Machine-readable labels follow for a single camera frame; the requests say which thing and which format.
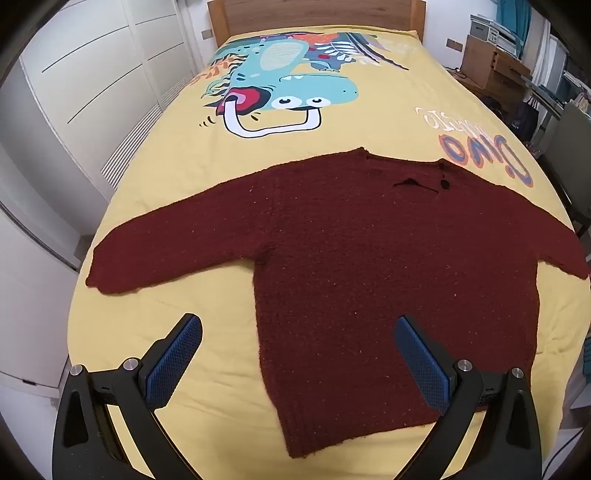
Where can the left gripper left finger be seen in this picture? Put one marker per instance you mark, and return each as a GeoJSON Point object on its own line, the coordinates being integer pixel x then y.
{"type": "Point", "coordinates": [86, 444]}

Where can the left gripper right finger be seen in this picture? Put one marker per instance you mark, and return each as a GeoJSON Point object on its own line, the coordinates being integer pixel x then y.
{"type": "Point", "coordinates": [508, 444]}

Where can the dark red knit sweater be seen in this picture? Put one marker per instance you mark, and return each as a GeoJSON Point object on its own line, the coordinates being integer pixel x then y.
{"type": "Point", "coordinates": [342, 246]}

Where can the grey chair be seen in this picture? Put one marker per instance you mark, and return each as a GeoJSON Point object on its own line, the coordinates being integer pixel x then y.
{"type": "Point", "coordinates": [566, 162]}

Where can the dark hanging bag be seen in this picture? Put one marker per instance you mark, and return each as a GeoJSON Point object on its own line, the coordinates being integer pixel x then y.
{"type": "Point", "coordinates": [525, 121]}

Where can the white wardrobe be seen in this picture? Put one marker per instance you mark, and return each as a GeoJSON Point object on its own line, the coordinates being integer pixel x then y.
{"type": "Point", "coordinates": [76, 105]}

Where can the wooden drawer cabinet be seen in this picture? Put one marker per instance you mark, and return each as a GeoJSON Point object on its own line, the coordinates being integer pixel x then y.
{"type": "Point", "coordinates": [498, 74]}

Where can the yellow dinosaur print bedspread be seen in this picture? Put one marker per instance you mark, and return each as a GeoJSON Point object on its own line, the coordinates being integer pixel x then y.
{"type": "Point", "coordinates": [408, 106]}

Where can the white storage box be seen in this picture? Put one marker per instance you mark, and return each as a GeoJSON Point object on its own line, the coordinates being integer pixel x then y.
{"type": "Point", "coordinates": [490, 31]}

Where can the teal curtain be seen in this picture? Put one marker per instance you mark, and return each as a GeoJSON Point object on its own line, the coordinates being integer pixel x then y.
{"type": "Point", "coordinates": [515, 15]}

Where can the wooden headboard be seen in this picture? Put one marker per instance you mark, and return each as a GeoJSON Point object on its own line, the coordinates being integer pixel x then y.
{"type": "Point", "coordinates": [229, 18]}

